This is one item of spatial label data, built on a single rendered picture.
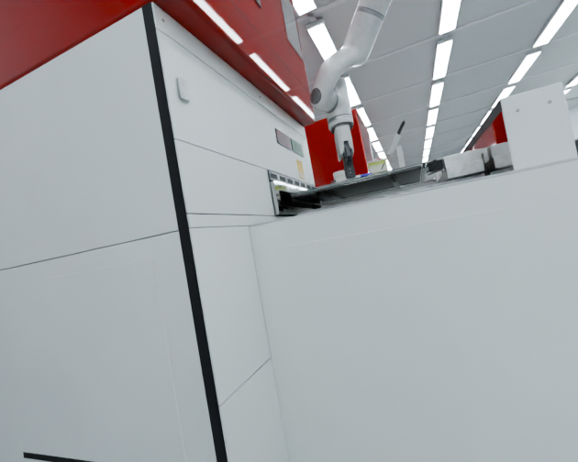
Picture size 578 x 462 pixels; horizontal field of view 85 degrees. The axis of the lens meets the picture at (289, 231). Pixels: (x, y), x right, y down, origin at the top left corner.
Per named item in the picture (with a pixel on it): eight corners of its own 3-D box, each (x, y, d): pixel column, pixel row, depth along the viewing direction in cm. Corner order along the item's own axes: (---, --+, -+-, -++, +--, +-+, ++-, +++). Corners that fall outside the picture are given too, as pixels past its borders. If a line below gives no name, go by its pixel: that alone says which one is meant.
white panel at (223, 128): (178, 230, 55) (141, 6, 56) (316, 224, 130) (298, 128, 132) (193, 226, 53) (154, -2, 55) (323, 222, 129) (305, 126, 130)
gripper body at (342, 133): (329, 133, 113) (335, 163, 112) (330, 122, 103) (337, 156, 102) (350, 128, 112) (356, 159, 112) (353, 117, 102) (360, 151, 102)
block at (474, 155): (445, 168, 79) (443, 156, 79) (444, 170, 82) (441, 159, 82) (482, 159, 76) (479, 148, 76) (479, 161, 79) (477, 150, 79)
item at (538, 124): (515, 172, 58) (500, 98, 58) (468, 194, 109) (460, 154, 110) (579, 159, 55) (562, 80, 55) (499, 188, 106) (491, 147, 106)
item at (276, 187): (274, 214, 88) (268, 181, 88) (318, 216, 129) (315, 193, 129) (280, 214, 87) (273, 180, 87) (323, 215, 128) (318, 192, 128)
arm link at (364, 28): (361, -1, 85) (320, 113, 99) (389, 20, 96) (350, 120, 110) (337, -5, 90) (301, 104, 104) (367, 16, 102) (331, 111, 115)
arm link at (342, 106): (340, 112, 101) (357, 116, 107) (333, 71, 101) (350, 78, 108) (321, 122, 107) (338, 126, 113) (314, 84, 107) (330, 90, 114)
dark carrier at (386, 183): (294, 196, 92) (294, 194, 92) (326, 202, 124) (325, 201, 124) (421, 167, 79) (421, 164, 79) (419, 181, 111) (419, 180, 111)
